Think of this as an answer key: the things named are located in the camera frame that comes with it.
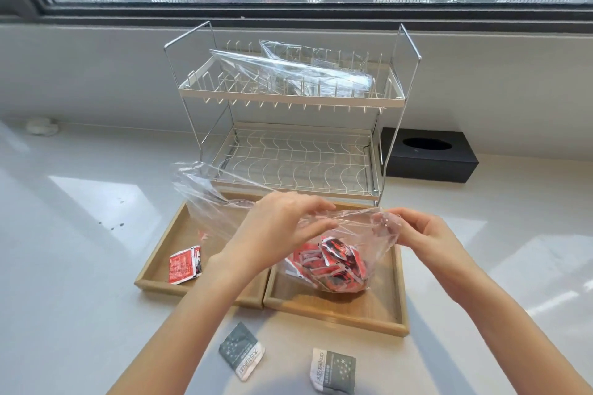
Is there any grey sachet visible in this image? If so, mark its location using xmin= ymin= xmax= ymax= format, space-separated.
xmin=309 ymin=347 xmax=357 ymax=395
xmin=219 ymin=322 xmax=266 ymax=382

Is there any person's right hand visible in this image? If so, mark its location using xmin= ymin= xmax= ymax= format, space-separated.
xmin=385 ymin=207 xmax=465 ymax=281

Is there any black tissue box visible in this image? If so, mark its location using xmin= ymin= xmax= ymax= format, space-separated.
xmin=379 ymin=127 xmax=480 ymax=184

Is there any clear plastic bag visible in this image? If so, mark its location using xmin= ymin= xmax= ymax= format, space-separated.
xmin=209 ymin=48 xmax=375 ymax=98
xmin=171 ymin=161 xmax=402 ymax=294
xmin=259 ymin=40 xmax=371 ymax=77

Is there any person's left hand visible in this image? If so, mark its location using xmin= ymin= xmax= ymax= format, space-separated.
xmin=209 ymin=191 xmax=339 ymax=281

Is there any red single sachet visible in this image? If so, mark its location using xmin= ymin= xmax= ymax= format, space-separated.
xmin=168 ymin=246 xmax=203 ymax=285

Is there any pile of red sachets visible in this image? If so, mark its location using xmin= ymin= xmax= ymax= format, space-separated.
xmin=284 ymin=236 xmax=369 ymax=293

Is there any white round plug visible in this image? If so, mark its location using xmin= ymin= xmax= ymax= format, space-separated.
xmin=25 ymin=116 xmax=60 ymax=136

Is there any person's right forearm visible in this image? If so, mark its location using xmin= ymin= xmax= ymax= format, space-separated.
xmin=419 ymin=247 xmax=593 ymax=395

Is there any person's left forearm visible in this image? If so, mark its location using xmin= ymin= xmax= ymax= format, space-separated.
xmin=107 ymin=257 xmax=271 ymax=395

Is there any wooden tray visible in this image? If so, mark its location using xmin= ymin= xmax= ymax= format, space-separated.
xmin=263 ymin=202 xmax=410 ymax=338
xmin=134 ymin=191 xmax=272 ymax=310

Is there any two-tier metal dish rack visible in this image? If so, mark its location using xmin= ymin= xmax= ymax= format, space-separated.
xmin=163 ymin=21 xmax=423 ymax=207

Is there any folded clear plastic bag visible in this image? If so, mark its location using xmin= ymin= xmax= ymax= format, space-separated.
xmin=209 ymin=48 xmax=375 ymax=98
xmin=259 ymin=40 xmax=371 ymax=77

